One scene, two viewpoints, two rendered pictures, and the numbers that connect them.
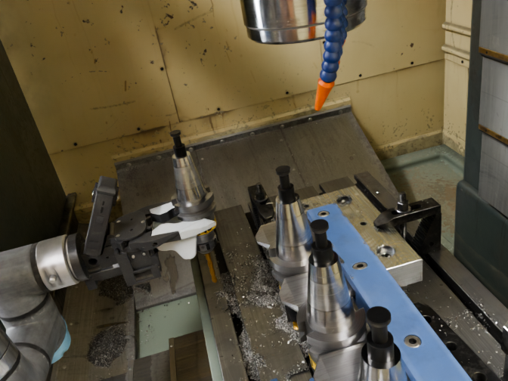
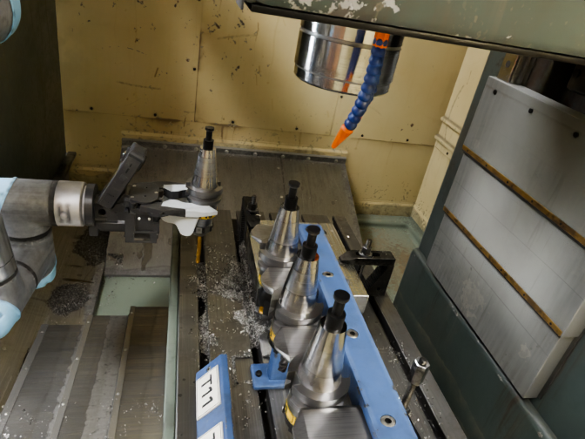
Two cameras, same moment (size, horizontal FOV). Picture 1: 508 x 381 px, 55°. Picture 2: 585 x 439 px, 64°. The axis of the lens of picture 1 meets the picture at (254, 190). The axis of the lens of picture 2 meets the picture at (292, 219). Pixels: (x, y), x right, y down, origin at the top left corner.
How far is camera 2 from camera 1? 11 cm
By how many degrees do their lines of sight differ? 8
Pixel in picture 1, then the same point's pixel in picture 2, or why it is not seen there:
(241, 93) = (257, 115)
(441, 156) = (406, 226)
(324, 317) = (294, 300)
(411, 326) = (353, 324)
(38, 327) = (34, 253)
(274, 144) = (271, 169)
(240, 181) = (231, 192)
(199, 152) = not seen: hidden behind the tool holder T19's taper
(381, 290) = not seen: hidden behind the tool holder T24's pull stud
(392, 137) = (372, 197)
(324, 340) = (289, 316)
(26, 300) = (32, 226)
